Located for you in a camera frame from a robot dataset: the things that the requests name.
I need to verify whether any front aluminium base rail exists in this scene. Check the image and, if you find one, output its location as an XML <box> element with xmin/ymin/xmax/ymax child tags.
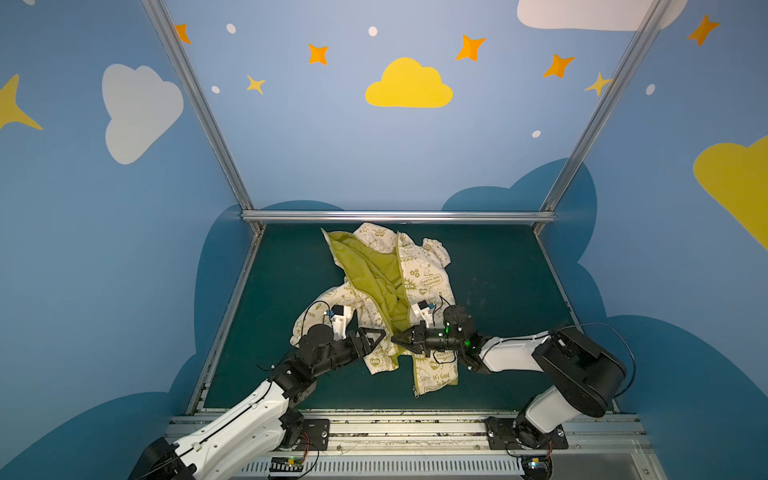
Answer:
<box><xmin>161</xmin><ymin>409</ymin><xmax>667</xmax><ymax>480</ymax></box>

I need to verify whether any right table edge rail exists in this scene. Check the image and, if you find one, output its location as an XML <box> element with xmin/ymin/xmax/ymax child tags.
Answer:
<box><xmin>535</xmin><ymin>235</ymin><xmax>627</xmax><ymax>418</ymax></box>

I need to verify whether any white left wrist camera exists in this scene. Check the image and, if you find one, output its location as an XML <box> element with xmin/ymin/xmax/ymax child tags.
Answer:
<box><xmin>328</xmin><ymin>305</ymin><xmax>355</xmax><ymax>341</ymax></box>

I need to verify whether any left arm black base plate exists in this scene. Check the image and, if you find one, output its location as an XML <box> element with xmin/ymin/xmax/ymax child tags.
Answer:
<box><xmin>280</xmin><ymin>419</ymin><xmax>330</xmax><ymax>451</ymax></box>

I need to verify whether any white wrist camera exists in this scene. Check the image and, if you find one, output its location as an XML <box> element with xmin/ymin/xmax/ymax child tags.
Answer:
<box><xmin>328</xmin><ymin>305</ymin><xmax>355</xmax><ymax>341</ymax></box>
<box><xmin>410</xmin><ymin>300</ymin><xmax>435</xmax><ymax>328</ymax></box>

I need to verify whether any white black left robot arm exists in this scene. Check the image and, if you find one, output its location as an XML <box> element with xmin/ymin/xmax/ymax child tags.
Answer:
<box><xmin>129</xmin><ymin>325</ymin><xmax>386</xmax><ymax>479</ymax></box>

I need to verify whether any rear horizontal aluminium frame bar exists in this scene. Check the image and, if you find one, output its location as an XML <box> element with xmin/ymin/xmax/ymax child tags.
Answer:
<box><xmin>241</xmin><ymin>209</ymin><xmax>556</xmax><ymax>224</ymax></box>

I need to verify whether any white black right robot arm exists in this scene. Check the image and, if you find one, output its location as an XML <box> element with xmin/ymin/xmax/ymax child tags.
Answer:
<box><xmin>392</xmin><ymin>305</ymin><xmax>627</xmax><ymax>448</ymax></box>

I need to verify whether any table edge rail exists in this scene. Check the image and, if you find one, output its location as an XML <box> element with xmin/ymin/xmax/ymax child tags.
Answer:
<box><xmin>185</xmin><ymin>233</ymin><xmax>263</xmax><ymax>416</ymax></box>
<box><xmin>535</xmin><ymin>235</ymin><xmax>627</xmax><ymax>418</ymax></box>

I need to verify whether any aluminium frame post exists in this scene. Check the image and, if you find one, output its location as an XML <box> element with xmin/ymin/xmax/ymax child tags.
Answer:
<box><xmin>532</xmin><ymin>0</ymin><xmax>673</xmax><ymax>236</ymax></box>
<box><xmin>141</xmin><ymin>0</ymin><xmax>254</xmax><ymax>213</ymax></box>

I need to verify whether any left small circuit board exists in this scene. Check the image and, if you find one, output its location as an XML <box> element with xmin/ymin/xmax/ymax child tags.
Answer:
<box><xmin>266</xmin><ymin>456</ymin><xmax>307</xmax><ymax>479</ymax></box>

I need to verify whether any right aluminium frame post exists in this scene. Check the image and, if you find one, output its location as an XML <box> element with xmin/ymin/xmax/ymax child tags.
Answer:
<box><xmin>532</xmin><ymin>0</ymin><xmax>673</xmax><ymax>236</ymax></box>

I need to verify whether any left aluminium frame post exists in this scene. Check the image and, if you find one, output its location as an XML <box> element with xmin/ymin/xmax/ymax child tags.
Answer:
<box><xmin>141</xmin><ymin>0</ymin><xmax>254</xmax><ymax>213</ymax></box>

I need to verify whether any white green printed jacket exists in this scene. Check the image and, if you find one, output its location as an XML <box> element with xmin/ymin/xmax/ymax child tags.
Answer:
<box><xmin>290</xmin><ymin>223</ymin><xmax>459</xmax><ymax>396</ymax></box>

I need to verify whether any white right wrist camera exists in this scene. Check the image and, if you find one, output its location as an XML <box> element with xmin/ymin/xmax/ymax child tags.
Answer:
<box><xmin>410</xmin><ymin>300</ymin><xmax>435</xmax><ymax>328</ymax></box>

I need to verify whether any left table edge rail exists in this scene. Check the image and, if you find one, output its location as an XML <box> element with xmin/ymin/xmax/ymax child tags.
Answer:
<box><xmin>185</xmin><ymin>233</ymin><xmax>263</xmax><ymax>416</ymax></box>

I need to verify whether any small circuit board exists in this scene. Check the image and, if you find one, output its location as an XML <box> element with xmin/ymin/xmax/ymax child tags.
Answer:
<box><xmin>266</xmin><ymin>456</ymin><xmax>307</xmax><ymax>479</ymax></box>
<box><xmin>520</xmin><ymin>456</ymin><xmax>553</xmax><ymax>480</ymax></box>

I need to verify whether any right small circuit board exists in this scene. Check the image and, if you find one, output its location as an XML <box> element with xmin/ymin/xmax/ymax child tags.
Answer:
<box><xmin>520</xmin><ymin>456</ymin><xmax>553</xmax><ymax>480</ymax></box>

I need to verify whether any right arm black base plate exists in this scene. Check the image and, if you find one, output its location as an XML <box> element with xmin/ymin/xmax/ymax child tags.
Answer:
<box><xmin>484</xmin><ymin>416</ymin><xmax>569</xmax><ymax>450</ymax></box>

